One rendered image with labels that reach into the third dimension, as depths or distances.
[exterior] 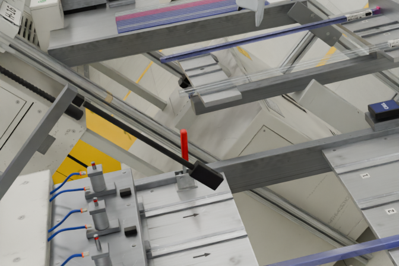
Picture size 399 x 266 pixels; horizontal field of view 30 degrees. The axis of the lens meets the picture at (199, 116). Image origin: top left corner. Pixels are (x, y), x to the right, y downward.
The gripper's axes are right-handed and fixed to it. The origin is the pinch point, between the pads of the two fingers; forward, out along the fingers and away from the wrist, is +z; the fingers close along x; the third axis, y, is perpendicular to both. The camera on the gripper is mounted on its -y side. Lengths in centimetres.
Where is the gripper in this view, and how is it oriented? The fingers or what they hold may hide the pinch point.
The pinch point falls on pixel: (250, 19)
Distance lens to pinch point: 163.3
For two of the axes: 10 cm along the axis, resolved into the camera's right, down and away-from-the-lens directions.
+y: -9.8, 0.0, -2.2
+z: -0.8, 9.4, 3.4
